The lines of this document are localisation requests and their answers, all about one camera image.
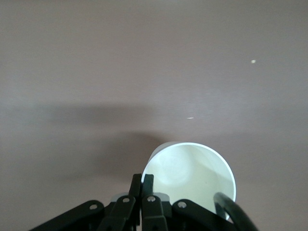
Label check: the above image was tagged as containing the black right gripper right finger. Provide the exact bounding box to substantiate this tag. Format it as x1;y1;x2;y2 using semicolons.
141;174;235;231

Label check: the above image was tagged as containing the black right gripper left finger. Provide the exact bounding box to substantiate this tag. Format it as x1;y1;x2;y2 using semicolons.
28;173;142;231

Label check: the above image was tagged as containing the white plastic cup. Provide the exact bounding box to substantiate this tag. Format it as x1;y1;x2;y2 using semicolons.
143;141;238;221

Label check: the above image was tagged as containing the black cable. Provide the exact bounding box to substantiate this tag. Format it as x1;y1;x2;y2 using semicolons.
213;192;257;231

